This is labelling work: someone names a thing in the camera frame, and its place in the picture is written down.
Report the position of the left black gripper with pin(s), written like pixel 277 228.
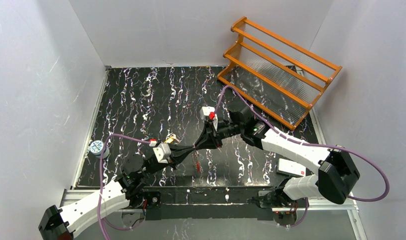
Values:
pixel 173 156

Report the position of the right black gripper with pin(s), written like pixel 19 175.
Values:
pixel 214 135

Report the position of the white red keyring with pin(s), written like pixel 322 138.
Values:
pixel 196 162

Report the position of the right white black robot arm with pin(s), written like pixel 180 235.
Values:
pixel 334 173

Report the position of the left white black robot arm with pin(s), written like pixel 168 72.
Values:
pixel 69 221

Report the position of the white box with red mark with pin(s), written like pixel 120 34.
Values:
pixel 290 168

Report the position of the small blue white jar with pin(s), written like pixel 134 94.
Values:
pixel 96 148

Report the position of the orange wooden rack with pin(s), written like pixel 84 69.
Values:
pixel 278 76

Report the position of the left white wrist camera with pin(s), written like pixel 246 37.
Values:
pixel 161 151

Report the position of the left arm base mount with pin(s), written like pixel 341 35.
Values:
pixel 145 200

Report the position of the aluminium frame rail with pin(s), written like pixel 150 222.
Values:
pixel 217 196

